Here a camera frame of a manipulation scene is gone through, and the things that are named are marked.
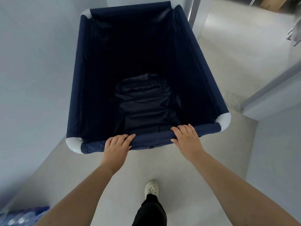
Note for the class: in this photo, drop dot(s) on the person's right hand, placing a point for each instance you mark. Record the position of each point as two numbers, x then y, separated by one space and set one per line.
188 141

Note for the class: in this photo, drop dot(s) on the person's left hand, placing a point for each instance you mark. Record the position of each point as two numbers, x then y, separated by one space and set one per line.
116 150

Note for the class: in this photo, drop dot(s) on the person's right thumb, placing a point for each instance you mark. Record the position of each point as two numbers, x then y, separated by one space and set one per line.
175 140

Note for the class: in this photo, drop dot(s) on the person's left thumb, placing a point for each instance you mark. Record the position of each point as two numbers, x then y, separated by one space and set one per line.
129 147

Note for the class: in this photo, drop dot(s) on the navy fabric laundry cart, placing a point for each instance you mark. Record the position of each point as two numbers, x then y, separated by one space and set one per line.
199 75

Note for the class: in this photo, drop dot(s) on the person's right forearm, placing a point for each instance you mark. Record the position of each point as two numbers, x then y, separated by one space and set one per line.
235 185

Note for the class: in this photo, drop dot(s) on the person's left forearm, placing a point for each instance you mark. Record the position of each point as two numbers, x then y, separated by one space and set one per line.
80 200

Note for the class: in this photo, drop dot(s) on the white clog shoe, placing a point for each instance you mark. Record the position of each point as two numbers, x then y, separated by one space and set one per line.
151 188

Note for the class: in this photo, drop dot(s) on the dark folded fabric bag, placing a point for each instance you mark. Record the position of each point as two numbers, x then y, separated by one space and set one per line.
145 103

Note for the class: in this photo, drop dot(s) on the person's black trouser leg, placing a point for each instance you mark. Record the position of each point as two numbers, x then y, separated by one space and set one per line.
150 211

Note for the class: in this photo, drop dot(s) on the grey door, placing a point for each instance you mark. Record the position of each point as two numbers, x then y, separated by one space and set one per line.
272 94

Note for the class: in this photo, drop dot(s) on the pack of water bottles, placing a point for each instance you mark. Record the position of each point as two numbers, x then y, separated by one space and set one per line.
22 216

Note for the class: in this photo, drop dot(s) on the brown cardboard box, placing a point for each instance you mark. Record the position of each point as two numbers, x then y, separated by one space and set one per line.
270 2

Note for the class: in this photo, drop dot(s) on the metal door frame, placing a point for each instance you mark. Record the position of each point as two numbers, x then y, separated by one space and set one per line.
193 10

